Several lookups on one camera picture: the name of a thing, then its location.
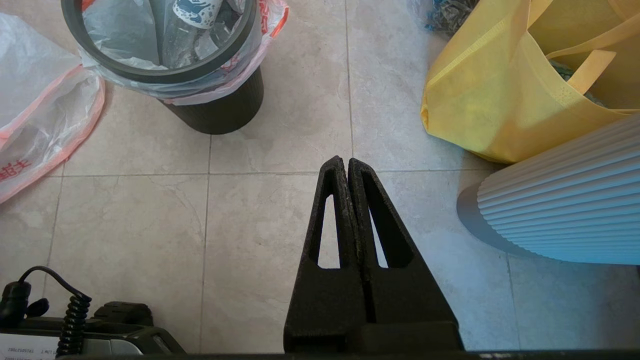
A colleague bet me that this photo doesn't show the white ribbed cylinder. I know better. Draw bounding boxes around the white ribbed cylinder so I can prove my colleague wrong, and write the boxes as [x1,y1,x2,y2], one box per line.
[456,115,640,266]

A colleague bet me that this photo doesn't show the black trash bin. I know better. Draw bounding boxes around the black trash bin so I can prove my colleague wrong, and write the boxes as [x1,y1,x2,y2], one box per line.
[157,65,265,135]

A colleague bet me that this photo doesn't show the coiled black cable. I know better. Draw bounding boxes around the coiled black cable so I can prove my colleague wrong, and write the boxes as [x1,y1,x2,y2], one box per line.
[17,266,93,357]

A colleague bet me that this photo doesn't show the white red-print trash bag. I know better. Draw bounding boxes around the white red-print trash bag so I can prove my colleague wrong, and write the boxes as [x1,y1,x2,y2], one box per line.
[77,0,290,106]
[0,12,106,205]

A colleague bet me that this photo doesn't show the grey bin rim ring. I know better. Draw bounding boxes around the grey bin rim ring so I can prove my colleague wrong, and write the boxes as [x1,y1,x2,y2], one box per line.
[61,0,258,85]

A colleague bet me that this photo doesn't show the empty white red-print trash bag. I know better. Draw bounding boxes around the empty white red-print trash bag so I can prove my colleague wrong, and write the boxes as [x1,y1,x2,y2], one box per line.
[0,12,106,205]

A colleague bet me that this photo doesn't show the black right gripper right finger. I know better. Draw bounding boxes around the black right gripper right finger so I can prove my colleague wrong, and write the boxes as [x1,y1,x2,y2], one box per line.
[348,158,463,351]

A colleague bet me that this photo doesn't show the clear plastic bag dark contents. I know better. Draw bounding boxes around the clear plastic bag dark contents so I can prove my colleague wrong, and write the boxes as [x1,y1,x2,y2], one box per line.
[407,0,481,36]

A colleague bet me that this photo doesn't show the black robot chassis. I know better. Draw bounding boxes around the black robot chassis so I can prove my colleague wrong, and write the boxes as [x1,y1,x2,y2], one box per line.
[0,281,186,357]

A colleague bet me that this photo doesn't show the yellow non-woven tote bag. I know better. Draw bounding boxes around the yellow non-woven tote bag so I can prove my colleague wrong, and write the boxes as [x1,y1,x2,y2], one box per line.
[421,0,640,165]

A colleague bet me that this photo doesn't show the plastic bottle blue-white label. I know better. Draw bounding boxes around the plastic bottle blue-white label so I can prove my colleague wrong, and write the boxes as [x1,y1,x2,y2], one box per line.
[172,0,224,30]

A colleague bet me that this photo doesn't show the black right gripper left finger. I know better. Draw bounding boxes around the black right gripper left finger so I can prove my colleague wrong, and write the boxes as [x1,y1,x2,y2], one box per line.
[284,156,368,353]

